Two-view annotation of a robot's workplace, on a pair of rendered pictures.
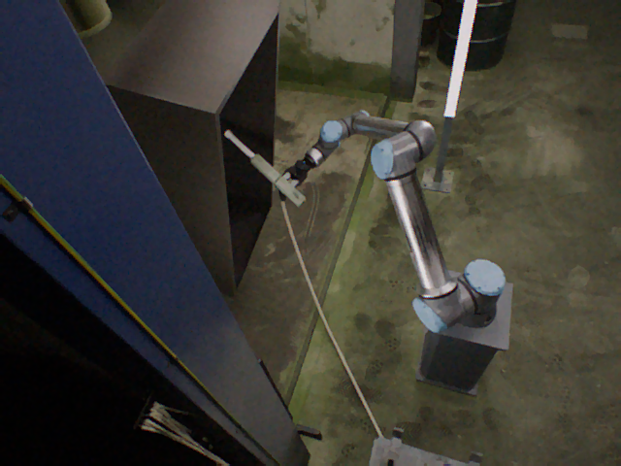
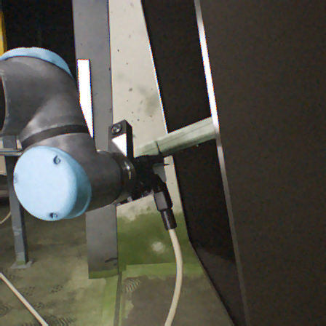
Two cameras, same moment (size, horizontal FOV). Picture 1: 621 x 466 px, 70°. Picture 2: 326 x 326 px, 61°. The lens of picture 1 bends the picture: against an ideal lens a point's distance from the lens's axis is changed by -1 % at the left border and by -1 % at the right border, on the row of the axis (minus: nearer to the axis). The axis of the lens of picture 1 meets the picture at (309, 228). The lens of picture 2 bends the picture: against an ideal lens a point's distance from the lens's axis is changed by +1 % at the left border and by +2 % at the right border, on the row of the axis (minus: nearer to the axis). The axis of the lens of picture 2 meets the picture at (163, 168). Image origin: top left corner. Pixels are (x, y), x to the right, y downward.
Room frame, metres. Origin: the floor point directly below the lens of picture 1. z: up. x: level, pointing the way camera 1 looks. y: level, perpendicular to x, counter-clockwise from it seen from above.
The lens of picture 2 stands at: (1.94, -0.23, 1.00)
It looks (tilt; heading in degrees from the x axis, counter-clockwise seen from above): 11 degrees down; 148
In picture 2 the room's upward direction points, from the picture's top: straight up
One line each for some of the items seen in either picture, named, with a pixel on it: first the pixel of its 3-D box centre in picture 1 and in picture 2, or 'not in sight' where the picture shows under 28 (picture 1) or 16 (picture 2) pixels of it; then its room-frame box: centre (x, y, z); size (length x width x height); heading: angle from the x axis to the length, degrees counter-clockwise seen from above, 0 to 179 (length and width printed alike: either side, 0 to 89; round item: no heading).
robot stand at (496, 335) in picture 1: (459, 337); not in sight; (0.76, -0.62, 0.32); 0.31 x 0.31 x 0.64; 64
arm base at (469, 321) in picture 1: (474, 301); not in sight; (0.76, -0.62, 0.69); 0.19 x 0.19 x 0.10
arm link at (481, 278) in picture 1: (479, 285); not in sight; (0.75, -0.61, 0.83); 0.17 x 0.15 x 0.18; 109
